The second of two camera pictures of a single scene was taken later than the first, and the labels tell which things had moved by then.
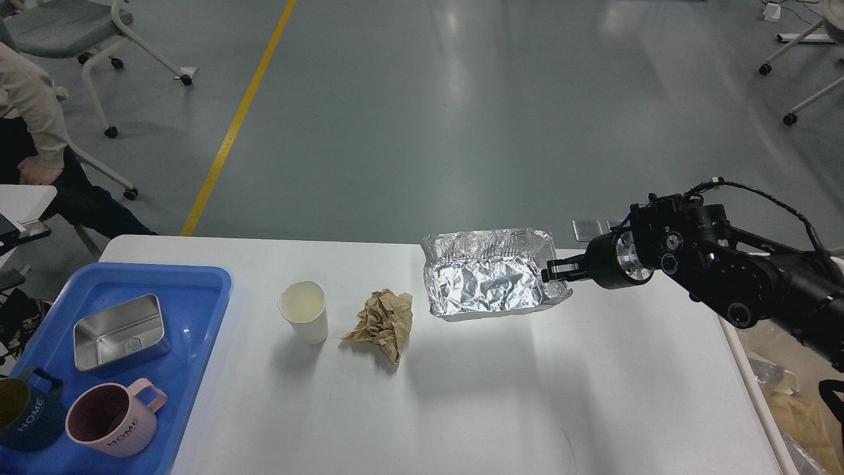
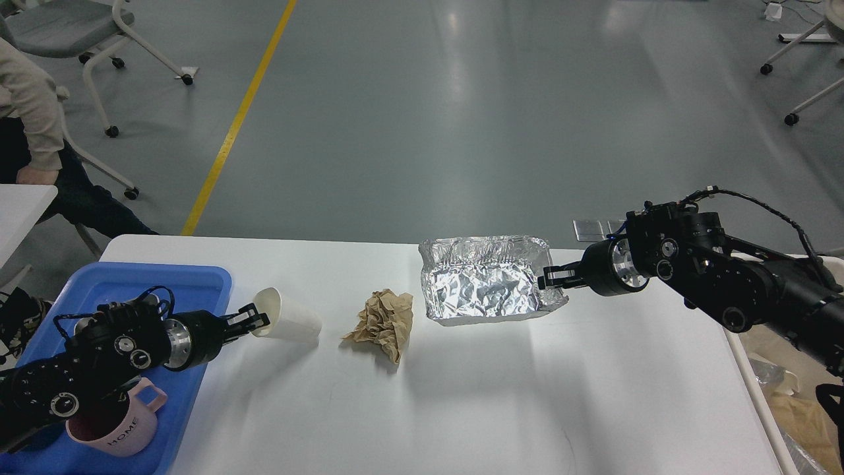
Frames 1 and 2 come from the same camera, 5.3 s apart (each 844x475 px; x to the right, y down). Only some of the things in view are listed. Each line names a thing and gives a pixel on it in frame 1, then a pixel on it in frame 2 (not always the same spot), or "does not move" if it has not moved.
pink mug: x=114 y=419 does not move
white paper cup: x=303 y=305 -> x=287 y=320
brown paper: x=386 y=320 does not move
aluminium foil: x=479 y=272 does not move
